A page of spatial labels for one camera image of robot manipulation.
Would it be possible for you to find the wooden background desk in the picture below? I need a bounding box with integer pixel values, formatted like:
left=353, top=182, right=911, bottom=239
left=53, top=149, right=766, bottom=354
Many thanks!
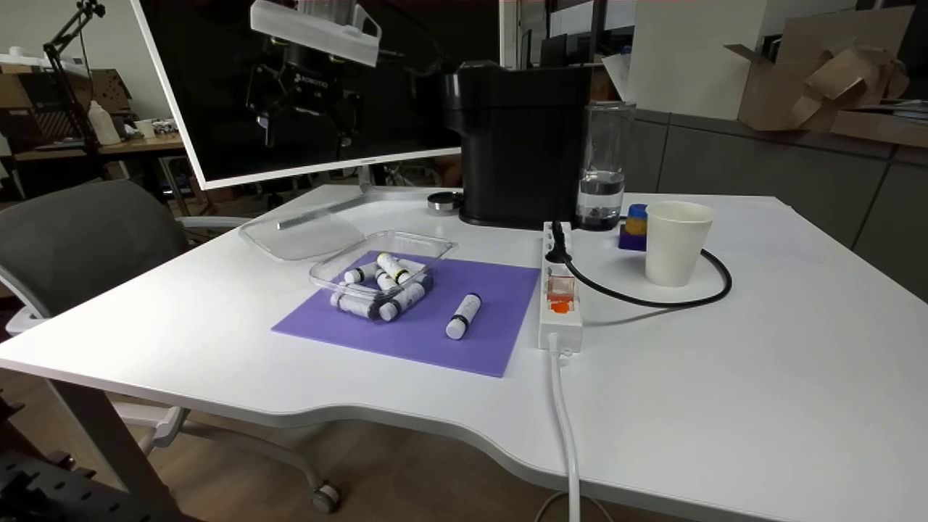
left=8, top=132, right=188, bottom=169

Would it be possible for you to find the blue and yellow block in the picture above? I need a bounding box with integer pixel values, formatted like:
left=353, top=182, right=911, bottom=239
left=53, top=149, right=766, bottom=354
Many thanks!
left=618, top=200, right=652, bottom=255

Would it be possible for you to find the white power strip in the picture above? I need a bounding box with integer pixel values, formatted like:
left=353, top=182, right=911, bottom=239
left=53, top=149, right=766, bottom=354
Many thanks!
left=536, top=219, right=585, bottom=358

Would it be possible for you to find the clear glass carafe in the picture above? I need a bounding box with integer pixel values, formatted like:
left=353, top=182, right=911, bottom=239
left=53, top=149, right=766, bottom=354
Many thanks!
left=573, top=100, right=633, bottom=235

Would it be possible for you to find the grey office chair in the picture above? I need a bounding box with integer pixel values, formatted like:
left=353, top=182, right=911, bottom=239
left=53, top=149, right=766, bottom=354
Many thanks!
left=0, top=177, right=256, bottom=338

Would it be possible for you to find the white power strip cable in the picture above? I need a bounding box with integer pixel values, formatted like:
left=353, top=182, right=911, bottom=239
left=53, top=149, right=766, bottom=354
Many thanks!
left=544, top=345, right=585, bottom=522

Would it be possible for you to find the purple mat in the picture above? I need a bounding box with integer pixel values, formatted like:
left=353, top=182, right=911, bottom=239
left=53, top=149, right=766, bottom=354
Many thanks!
left=269, top=251, right=541, bottom=380

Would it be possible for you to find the black power cable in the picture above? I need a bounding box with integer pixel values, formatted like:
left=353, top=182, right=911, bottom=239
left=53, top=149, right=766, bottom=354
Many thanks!
left=541, top=220, right=734, bottom=311

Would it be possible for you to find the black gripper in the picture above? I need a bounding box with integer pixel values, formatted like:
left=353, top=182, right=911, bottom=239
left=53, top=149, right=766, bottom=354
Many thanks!
left=244, top=39, right=363, bottom=166

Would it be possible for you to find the white plastic bottle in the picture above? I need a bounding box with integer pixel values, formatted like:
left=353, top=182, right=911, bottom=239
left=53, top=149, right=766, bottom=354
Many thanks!
left=83, top=100, right=125, bottom=152

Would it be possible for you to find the brown cardboard box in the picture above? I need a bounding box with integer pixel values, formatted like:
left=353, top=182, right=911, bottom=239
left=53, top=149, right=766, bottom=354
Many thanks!
left=725, top=4, right=917, bottom=137

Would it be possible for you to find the large white-framed monitor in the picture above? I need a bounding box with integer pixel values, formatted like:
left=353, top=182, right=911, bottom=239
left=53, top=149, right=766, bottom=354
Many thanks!
left=128, top=0, right=518, bottom=195

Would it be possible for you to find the white paper cup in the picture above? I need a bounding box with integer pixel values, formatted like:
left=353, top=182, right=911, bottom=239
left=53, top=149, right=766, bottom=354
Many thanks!
left=641, top=198, right=720, bottom=291

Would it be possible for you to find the clear plastic bowl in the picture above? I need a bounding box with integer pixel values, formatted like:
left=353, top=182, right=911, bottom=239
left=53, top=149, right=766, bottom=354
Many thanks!
left=306, top=227, right=457, bottom=326

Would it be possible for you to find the small black round cap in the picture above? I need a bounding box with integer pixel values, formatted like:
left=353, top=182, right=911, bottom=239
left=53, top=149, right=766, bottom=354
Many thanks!
left=427, top=188, right=464, bottom=216

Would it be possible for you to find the clear plastic bowl lid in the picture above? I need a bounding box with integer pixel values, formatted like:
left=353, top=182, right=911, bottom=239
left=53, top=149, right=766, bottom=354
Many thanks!
left=237, top=210, right=367, bottom=267

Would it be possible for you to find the grey table leg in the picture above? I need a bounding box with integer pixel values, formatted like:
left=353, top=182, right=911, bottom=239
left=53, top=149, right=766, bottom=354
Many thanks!
left=41, top=377, right=186, bottom=522

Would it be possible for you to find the black coffee machine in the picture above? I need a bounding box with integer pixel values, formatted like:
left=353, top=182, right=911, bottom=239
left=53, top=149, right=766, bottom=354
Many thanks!
left=444, top=61, right=595, bottom=233

